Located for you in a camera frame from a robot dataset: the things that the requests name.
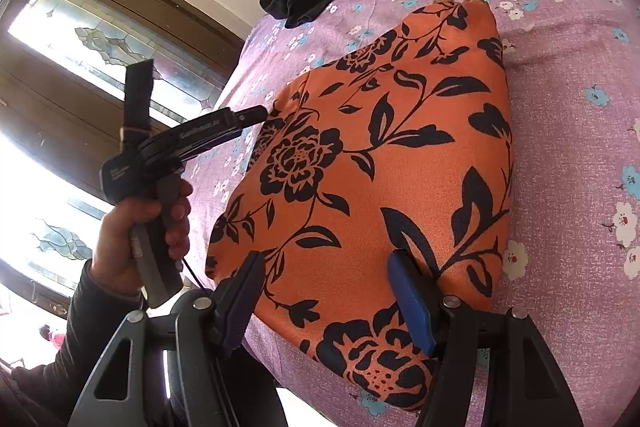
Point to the purple floral bedsheet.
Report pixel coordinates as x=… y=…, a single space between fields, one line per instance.
x=565 y=57

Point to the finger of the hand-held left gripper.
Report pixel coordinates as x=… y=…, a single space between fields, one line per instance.
x=252 y=116

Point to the stained-glass window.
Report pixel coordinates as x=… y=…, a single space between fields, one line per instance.
x=100 y=37

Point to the brown wooden window frame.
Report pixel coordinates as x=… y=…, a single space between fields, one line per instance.
x=50 y=107

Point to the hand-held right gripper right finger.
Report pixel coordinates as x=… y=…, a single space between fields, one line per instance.
x=412 y=302

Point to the orange black floral blouse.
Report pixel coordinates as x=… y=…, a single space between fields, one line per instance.
x=375 y=157

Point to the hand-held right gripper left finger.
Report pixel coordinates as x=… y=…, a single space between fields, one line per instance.
x=242 y=302

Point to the person's left forearm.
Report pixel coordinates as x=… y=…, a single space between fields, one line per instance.
x=70 y=322

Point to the person's left hand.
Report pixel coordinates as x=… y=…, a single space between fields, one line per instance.
x=115 y=247

